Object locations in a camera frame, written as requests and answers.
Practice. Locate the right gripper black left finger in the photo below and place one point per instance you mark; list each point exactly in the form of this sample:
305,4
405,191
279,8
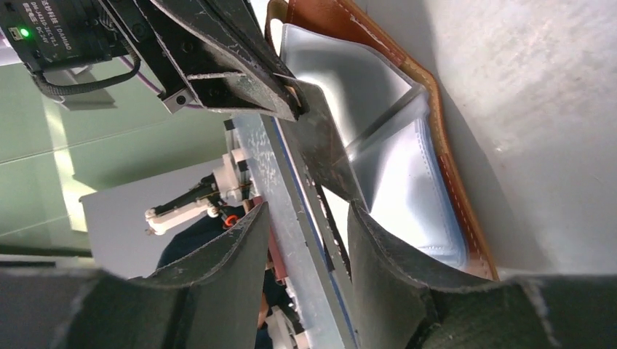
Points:
208,299

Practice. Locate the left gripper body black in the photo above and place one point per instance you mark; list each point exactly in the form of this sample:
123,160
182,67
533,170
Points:
50,36

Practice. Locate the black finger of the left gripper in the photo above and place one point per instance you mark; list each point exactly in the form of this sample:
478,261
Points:
216,50

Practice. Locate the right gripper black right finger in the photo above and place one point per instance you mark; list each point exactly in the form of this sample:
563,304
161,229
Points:
406,299

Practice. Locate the brown leather card holder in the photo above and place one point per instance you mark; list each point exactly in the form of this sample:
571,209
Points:
387,110

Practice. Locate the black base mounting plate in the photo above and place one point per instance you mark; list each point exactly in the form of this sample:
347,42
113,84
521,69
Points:
321,160

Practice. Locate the grey cable duct rail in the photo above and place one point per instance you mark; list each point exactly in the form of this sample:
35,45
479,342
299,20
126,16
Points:
316,276

